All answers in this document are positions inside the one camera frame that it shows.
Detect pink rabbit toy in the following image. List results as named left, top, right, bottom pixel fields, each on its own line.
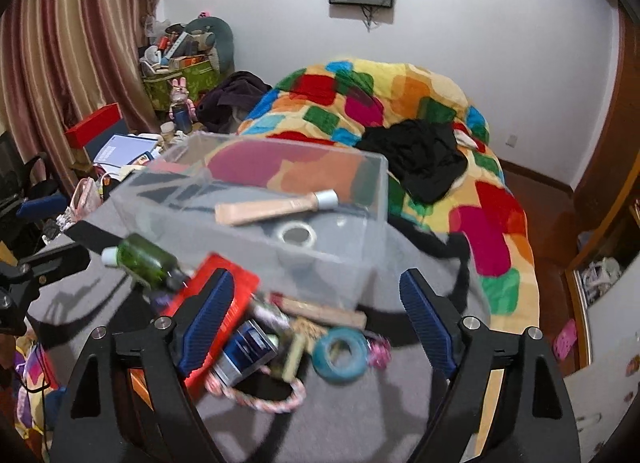
left=169, top=77, right=196, bottom=121

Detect white shoes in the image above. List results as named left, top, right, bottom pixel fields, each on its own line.
left=580, top=258, right=623, bottom=301

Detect red box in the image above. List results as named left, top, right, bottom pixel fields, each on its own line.
left=65, top=103, right=123, bottom=149

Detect grey black fleece blanket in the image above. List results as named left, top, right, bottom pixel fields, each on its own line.
left=25, top=203, right=501, bottom=463

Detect white tape roll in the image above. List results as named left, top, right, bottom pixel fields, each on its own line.
left=276, top=222, right=317, bottom=249

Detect wooden rolling pin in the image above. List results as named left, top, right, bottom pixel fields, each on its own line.
left=270, top=293, right=368, bottom=329

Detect pink bag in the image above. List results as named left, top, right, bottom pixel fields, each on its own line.
left=62, top=177, right=103, bottom=221

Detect clear plastic storage bin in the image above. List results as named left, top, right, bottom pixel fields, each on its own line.
left=106, top=130, right=390, bottom=309

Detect wooden cabinet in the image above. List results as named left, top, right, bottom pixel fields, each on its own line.
left=562, top=3, right=640, bottom=369

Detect pink white rope ring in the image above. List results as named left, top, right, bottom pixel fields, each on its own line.
left=205, top=373, right=307, bottom=413

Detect black cloth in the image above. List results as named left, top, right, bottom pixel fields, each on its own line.
left=356, top=119, right=468, bottom=204

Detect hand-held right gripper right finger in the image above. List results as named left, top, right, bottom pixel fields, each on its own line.
left=398, top=268, right=582, bottom=463

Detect red packet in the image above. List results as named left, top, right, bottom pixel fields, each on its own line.
left=160, top=253, right=261, bottom=394

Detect black chair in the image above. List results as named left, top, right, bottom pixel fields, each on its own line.
left=0, top=130, right=66, bottom=254

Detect olive green bar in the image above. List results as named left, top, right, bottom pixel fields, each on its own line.
left=270, top=330, right=308, bottom=381

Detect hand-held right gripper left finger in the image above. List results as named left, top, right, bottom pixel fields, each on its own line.
left=50, top=267, right=236, bottom=463

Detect grey green plush toy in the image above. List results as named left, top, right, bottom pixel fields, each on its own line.
left=185, top=16, right=235, bottom=74

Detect green plastic bottle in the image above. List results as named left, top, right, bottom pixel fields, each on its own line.
left=101, top=234, right=193, bottom=291

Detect pink hair tie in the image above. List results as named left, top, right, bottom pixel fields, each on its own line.
left=367, top=335, right=393, bottom=369

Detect striped colourful cloth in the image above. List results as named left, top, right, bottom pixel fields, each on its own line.
left=0, top=333, right=66, bottom=444

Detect wooden handled tool grey cap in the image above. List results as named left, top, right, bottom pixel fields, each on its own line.
left=215, top=189, right=338, bottom=227

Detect dark purple cloth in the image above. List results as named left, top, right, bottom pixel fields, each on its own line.
left=196, top=71, right=273, bottom=134

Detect green storage box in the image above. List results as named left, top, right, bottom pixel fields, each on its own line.
left=141, top=60, right=223, bottom=111

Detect striped brown curtain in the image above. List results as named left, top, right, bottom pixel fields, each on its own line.
left=0, top=0, right=166, bottom=194

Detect teal tape roll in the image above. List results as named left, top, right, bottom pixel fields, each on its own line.
left=312, top=328, right=371, bottom=385

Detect white cabinet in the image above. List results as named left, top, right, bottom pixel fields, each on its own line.
left=562, top=338, right=640, bottom=449

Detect colourful patchwork blanket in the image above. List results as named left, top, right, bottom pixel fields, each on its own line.
left=237, top=58, right=541, bottom=463

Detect blue small box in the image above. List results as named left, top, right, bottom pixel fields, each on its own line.
left=212, top=319, right=278, bottom=388

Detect pink slipper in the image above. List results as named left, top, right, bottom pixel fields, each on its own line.
left=552, top=319, right=578, bottom=359

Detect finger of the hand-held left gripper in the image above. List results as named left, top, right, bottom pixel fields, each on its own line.
left=15, top=193, right=68, bottom=219
left=17, top=243, right=92, bottom=289

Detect blue white booklet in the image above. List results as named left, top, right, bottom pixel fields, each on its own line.
left=92, top=133, right=161, bottom=169

